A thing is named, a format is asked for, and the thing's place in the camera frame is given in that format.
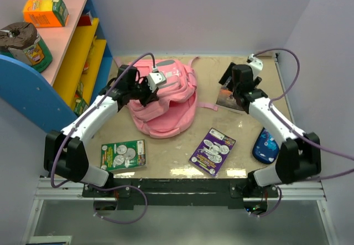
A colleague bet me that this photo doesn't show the dark novel Two Cities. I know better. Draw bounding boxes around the dark novel Two Cities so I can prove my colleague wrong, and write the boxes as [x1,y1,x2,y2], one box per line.
[216,76,246,114]

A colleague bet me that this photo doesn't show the pink student backpack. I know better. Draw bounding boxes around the pink student backpack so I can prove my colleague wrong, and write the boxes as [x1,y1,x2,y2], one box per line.
[127,57,218,139]

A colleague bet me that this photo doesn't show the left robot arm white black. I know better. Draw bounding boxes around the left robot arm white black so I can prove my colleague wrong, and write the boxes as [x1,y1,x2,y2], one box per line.
[44,65,166,196]

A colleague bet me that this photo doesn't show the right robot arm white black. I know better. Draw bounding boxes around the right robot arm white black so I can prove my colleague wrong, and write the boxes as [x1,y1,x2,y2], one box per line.
[219,62,321,197]

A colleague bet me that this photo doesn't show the small pink white eraser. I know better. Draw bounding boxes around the small pink white eraser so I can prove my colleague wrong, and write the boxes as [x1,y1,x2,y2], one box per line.
[258,51,274,58]

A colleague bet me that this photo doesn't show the green box on lower shelf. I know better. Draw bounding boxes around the green box on lower shelf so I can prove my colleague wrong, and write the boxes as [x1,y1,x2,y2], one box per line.
[71,97,89,117]

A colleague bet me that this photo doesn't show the blue pink yellow shelf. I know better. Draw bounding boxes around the blue pink yellow shelf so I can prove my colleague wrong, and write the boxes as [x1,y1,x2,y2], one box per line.
[1,0,112,137]

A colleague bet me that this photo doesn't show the green paperback book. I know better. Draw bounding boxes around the green paperback book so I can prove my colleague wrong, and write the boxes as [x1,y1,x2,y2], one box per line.
[100,139,147,173]

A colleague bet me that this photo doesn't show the blue pencil case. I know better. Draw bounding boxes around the blue pencil case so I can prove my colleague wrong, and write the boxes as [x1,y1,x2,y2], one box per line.
[252,128,279,165]

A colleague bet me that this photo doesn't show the purple paperback book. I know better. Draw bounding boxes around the purple paperback book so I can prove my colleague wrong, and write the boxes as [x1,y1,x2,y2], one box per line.
[189,128,236,177]

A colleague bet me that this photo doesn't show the red item on shelf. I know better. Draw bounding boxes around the red item on shelf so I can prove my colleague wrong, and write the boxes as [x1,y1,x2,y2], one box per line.
[77,11,93,27]

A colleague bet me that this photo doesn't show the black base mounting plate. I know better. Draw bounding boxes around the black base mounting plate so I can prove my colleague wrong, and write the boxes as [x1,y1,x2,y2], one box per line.
[82,178,278,210]

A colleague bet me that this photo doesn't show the orange green juice box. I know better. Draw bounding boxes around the orange green juice box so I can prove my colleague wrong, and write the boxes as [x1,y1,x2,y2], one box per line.
[23,0,69,28]

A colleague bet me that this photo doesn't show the brown topped green canister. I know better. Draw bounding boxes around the brown topped green canister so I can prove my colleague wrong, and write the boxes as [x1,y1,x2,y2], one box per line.
[1,22,53,73]

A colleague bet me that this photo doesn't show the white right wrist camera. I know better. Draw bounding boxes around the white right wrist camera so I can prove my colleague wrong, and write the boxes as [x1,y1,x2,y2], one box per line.
[247,54,263,79]

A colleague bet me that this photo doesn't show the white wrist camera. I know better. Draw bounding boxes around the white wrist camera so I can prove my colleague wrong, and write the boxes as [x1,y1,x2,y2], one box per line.
[247,54,263,79]
[147,72,166,92]

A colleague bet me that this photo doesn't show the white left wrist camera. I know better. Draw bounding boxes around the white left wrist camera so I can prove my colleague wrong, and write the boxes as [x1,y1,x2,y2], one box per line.
[147,72,166,92]

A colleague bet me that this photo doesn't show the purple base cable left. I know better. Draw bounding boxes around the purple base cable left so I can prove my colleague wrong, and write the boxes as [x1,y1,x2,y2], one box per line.
[93,185,149,225]

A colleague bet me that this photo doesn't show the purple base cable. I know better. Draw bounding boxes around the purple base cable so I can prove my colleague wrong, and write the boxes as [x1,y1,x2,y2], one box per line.
[248,186,283,218]
[93,185,149,225]

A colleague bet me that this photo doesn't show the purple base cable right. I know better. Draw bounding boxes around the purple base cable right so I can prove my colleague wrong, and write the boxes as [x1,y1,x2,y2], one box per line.
[248,186,283,218]

